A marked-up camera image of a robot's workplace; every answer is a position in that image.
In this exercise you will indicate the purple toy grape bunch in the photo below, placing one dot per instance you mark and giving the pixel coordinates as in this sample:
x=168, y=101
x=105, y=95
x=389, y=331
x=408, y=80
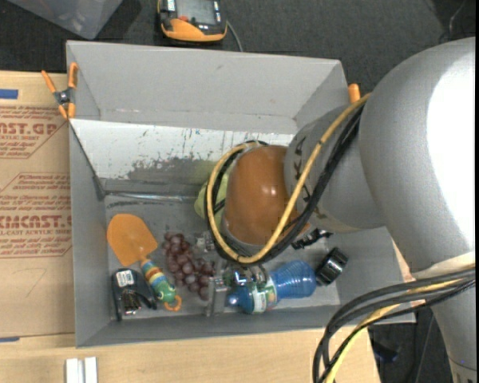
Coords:
x=183, y=263

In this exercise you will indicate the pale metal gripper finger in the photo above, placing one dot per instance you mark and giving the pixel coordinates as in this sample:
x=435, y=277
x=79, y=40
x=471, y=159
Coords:
x=216, y=297
x=203, y=242

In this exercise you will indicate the black cylinder on white bracket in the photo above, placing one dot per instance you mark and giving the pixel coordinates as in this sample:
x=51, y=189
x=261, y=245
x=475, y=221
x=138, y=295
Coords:
x=332, y=265

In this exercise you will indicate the yellow-green cloth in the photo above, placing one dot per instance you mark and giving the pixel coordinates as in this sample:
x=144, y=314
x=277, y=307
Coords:
x=203, y=202

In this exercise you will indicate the grey metal bin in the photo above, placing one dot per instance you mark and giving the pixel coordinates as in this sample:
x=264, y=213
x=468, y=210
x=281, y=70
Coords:
x=151, y=162

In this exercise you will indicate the black stapler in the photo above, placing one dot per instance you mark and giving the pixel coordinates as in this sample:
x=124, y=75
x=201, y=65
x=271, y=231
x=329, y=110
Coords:
x=129, y=291

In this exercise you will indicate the brown cardboard board, red print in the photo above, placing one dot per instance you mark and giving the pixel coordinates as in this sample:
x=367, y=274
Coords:
x=28, y=198

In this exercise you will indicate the blue plastic bottle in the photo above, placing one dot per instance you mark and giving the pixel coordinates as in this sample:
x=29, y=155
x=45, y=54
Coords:
x=291, y=281

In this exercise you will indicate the orange toy shovel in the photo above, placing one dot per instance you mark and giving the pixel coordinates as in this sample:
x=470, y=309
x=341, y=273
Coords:
x=131, y=238

